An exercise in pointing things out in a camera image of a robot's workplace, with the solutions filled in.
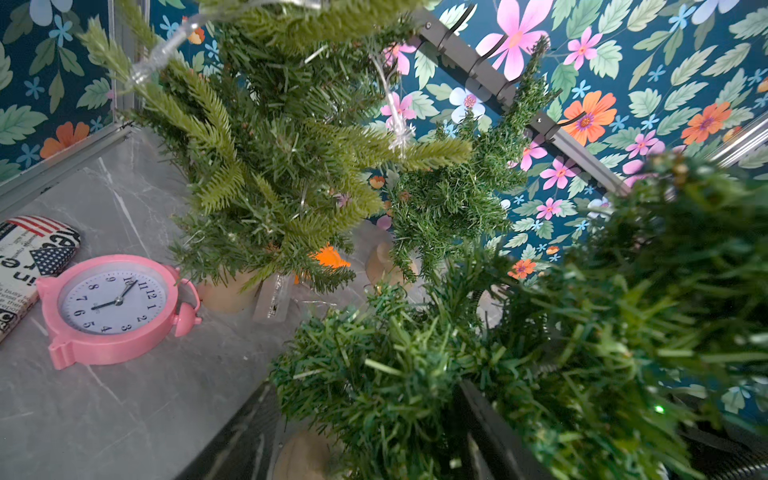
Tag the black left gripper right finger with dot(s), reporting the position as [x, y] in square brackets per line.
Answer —
[488, 447]

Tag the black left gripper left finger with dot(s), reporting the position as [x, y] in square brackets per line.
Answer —
[243, 448]

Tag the thin wire string light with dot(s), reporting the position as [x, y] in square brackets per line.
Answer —
[384, 108]

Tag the light green fern christmas tree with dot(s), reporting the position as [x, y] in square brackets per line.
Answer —
[263, 194]

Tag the clear battery box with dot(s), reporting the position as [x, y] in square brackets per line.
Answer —
[273, 299]

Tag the dark green tree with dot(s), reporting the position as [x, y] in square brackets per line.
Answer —
[655, 322]
[435, 212]

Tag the pink alarm clock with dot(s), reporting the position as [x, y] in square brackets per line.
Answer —
[113, 309]

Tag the orange plush toy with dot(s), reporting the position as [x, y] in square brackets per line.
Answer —
[329, 258]

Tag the black hook rail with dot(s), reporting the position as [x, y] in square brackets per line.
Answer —
[474, 66]

